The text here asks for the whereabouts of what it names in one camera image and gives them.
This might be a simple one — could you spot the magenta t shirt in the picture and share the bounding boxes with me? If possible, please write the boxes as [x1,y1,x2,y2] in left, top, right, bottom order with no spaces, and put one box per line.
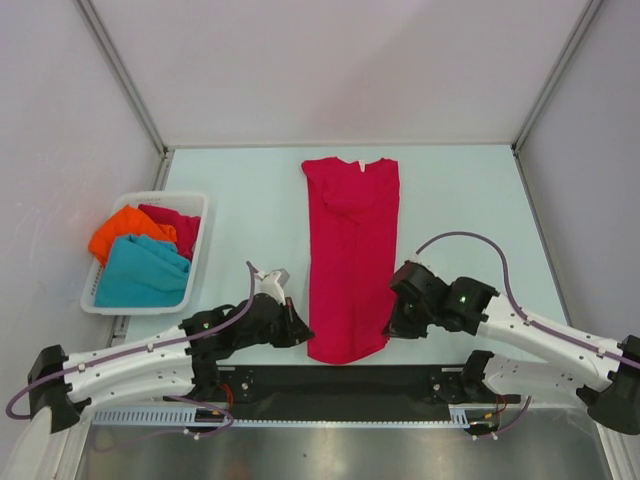
[301,157,400,365]

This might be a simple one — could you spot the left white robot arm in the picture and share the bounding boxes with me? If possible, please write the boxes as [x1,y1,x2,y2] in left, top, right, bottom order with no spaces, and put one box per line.
[24,293,314,433]

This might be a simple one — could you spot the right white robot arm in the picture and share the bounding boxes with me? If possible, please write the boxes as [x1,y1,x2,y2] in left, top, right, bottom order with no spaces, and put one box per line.
[386,261,639,436]

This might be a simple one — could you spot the red t shirt in basket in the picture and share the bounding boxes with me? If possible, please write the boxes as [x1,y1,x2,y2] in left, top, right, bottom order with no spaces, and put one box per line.
[138,204,201,261]

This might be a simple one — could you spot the teal t shirt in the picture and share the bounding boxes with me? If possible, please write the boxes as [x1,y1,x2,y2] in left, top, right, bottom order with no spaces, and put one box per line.
[94,234,191,308]

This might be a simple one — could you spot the white plastic basket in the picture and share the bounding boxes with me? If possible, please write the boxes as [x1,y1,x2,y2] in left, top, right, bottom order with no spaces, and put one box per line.
[80,191,208,316]

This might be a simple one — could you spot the orange t shirt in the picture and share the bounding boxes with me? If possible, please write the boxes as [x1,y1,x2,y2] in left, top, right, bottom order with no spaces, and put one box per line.
[88,205,177,266]

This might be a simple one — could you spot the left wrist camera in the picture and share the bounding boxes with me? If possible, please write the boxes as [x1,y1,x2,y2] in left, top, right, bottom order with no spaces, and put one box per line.
[255,268,290,305]

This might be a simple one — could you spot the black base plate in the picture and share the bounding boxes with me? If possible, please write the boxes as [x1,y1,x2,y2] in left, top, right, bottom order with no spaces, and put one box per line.
[199,363,521,422]

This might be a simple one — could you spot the right white cable duct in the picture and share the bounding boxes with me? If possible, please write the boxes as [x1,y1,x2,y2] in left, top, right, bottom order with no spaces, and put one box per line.
[449,404,501,430]

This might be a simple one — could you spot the white cable duct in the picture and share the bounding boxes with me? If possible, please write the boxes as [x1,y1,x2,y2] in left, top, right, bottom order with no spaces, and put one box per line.
[449,404,501,430]
[93,404,230,428]

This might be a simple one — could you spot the left white cable duct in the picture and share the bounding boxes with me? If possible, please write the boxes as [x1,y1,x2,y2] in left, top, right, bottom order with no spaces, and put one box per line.
[93,404,230,428]

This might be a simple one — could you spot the right aluminium corner post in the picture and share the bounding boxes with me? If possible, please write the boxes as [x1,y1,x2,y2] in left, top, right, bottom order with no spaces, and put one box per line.
[511,0,605,156]

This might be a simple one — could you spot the aluminium corner post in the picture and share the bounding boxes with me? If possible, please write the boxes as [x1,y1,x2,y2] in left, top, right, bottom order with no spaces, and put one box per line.
[511,0,605,156]
[73,0,168,157]

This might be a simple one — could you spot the left aluminium corner post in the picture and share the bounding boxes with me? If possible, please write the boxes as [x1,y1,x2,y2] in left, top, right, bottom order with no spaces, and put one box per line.
[73,0,168,157]

